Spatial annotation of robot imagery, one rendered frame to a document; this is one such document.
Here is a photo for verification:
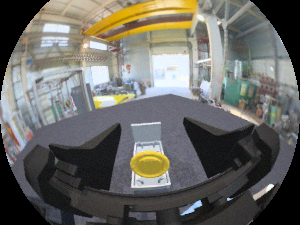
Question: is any yellow plate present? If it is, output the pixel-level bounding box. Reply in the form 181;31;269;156
130;152;170;178

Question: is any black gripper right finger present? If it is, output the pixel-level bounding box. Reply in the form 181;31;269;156
183;117;255;178

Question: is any white dish rack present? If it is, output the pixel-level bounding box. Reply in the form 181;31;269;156
130;123;171;190

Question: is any light blue flat mat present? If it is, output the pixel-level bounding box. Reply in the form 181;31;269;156
182;198;230;214

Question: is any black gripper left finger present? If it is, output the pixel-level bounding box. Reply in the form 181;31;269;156
49;123;121;192

